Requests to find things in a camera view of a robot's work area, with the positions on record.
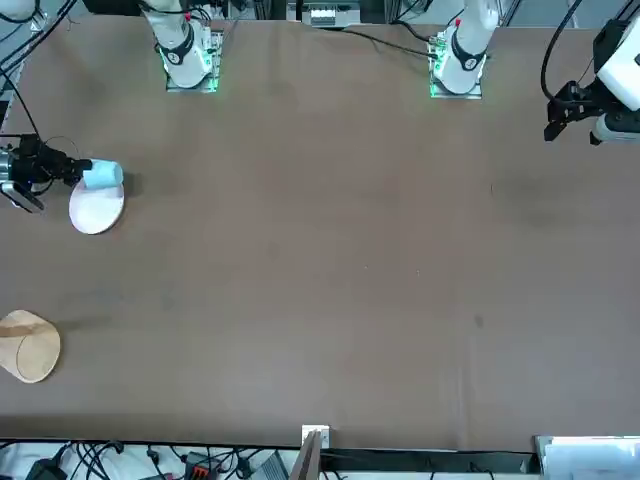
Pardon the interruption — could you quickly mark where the orange black connector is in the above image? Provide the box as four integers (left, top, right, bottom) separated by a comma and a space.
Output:
183, 451, 212, 480

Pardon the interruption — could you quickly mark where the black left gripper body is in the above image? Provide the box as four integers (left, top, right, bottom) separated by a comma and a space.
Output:
547, 79, 601, 126

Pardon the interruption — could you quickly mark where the wooden cup rack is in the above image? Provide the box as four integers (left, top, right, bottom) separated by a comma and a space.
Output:
0, 309, 63, 385

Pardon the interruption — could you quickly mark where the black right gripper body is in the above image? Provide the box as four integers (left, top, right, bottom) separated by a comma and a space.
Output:
8, 135, 56, 187

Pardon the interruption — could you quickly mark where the blue plastic cup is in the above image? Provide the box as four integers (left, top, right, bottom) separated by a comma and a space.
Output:
82, 158, 125, 191

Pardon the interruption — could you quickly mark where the pink round plate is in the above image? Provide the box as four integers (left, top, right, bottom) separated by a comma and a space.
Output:
68, 179, 127, 236

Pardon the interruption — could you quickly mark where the aluminium frame post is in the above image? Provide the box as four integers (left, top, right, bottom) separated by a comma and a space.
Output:
292, 423, 332, 480

